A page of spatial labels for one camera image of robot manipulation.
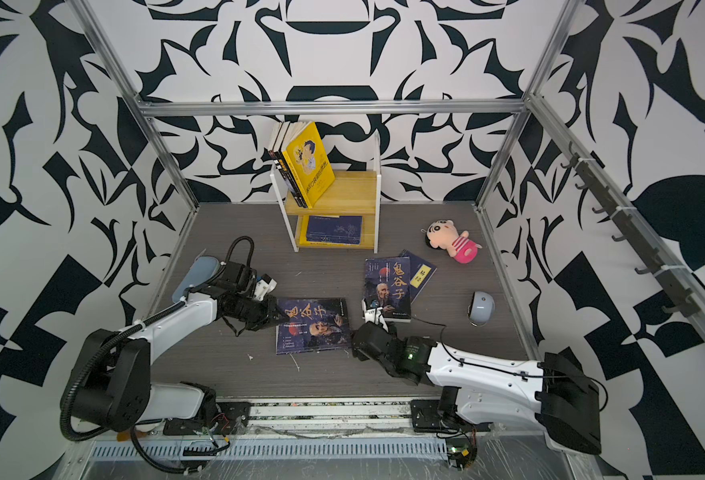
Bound purple old man book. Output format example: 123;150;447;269
276;298;352;355
364;256;412;322

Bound black deer antler book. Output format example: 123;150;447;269
278;122;308;208

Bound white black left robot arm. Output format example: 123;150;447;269
58;254;288;477

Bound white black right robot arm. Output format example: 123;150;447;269
352;322;603;455

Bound light blue glasses case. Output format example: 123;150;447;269
172;255;220;303

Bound white grey round speaker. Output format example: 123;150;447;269
468;291;496;326

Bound small blue book yellow label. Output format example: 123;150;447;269
306;216;364;245

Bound plush doll pink shorts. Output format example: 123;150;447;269
423;219;482;264

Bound white wooden two-tier shelf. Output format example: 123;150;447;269
270;131;383;254

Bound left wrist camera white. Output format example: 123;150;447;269
252;274;278;302

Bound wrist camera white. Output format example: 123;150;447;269
252;274;278;302
363;303;390;332

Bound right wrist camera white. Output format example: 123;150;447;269
363;303;390;332

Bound black wall hook rail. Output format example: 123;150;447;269
563;141;702;318

